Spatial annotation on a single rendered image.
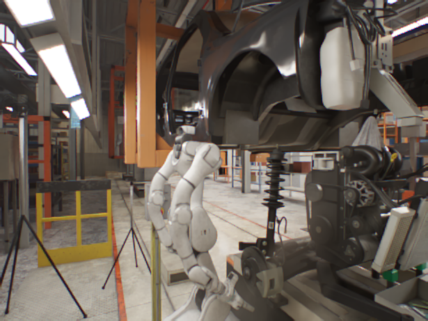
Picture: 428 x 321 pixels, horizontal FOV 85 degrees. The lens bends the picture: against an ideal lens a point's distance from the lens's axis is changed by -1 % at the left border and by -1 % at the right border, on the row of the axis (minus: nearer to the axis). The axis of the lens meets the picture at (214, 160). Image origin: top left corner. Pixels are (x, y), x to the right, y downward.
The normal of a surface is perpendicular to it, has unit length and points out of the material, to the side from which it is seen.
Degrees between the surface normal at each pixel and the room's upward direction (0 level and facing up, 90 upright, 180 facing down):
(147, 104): 90
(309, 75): 89
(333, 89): 100
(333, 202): 90
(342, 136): 90
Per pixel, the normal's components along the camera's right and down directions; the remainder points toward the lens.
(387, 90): -0.91, 0.02
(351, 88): 0.41, 0.01
